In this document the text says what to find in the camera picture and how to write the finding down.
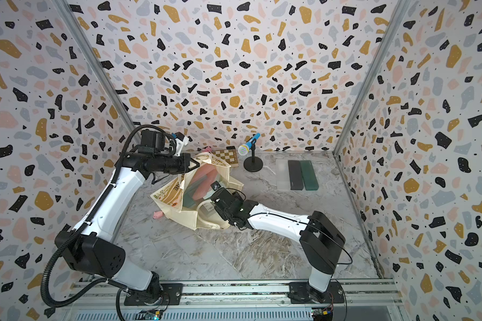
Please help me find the cream floral canvas tote bag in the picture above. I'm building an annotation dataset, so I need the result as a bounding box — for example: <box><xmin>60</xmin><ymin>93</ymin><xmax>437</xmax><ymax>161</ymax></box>
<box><xmin>151</xmin><ymin>152</ymin><xmax>243</xmax><ymax>230</ymax></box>

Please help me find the translucent white pencil case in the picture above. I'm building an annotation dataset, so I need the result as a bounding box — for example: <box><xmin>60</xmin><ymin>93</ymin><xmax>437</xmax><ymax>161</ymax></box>
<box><xmin>276</xmin><ymin>159</ymin><xmax>291</xmax><ymax>191</ymax></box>

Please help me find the black pencil case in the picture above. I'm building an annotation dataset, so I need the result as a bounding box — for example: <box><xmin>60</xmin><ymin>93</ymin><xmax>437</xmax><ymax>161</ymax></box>
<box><xmin>288</xmin><ymin>160</ymin><xmax>304</xmax><ymax>191</ymax></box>

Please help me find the dark green pencil case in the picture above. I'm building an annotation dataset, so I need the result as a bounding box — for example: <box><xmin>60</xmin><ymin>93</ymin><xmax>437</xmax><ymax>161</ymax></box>
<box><xmin>300</xmin><ymin>160</ymin><xmax>319</xmax><ymax>191</ymax></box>

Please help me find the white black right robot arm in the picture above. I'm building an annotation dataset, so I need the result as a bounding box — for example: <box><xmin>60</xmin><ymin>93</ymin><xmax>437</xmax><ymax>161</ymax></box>
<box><xmin>211</xmin><ymin>187</ymin><xmax>345</xmax><ymax>303</ymax></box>

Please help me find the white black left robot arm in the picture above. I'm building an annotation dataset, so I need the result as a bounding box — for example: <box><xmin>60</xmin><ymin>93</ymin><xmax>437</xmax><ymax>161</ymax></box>
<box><xmin>41</xmin><ymin>125</ymin><xmax>199</xmax><ymax>307</ymax></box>

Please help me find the pink pencil case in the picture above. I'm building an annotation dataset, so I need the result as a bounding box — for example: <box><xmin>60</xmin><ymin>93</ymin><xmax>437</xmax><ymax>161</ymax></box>
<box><xmin>187</xmin><ymin>165</ymin><xmax>218</xmax><ymax>201</ymax></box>

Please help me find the black microphone stand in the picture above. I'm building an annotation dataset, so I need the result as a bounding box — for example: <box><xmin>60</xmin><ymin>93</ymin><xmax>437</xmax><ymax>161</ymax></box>
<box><xmin>244</xmin><ymin>143</ymin><xmax>263</xmax><ymax>173</ymax></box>

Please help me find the wooden chess board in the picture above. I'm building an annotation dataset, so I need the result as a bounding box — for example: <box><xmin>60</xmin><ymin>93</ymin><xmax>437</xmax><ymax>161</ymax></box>
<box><xmin>212</xmin><ymin>146</ymin><xmax>239</xmax><ymax>167</ymax></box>

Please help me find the small pink pig toy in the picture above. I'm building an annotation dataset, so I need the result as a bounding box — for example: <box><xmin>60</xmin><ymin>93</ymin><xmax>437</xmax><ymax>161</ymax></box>
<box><xmin>153</xmin><ymin>211</ymin><xmax>164</xmax><ymax>219</ymax></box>

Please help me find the blue toy microphone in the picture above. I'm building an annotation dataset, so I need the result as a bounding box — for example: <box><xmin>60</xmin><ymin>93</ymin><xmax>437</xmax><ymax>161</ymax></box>
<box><xmin>238</xmin><ymin>133</ymin><xmax>261</xmax><ymax>156</ymax></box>

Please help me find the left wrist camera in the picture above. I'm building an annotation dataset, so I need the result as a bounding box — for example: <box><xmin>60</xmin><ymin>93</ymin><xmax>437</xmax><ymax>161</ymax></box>
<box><xmin>172</xmin><ymin>132</ymin><xmax>190</xmax><ymax>156</ymax></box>

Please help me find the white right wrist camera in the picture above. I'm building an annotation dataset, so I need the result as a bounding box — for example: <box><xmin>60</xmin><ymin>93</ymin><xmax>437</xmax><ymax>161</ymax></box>
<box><xmin>211</xmin><ymin>181</ymin><xmax>222</xmax><ymax>191</ymax></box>

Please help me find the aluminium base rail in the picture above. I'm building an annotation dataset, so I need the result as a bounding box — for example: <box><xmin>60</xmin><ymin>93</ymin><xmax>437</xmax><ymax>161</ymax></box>
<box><xmin>59</xmin><ymin>278</ymin><xmax>404</xmax><ymax>321</ymax></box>

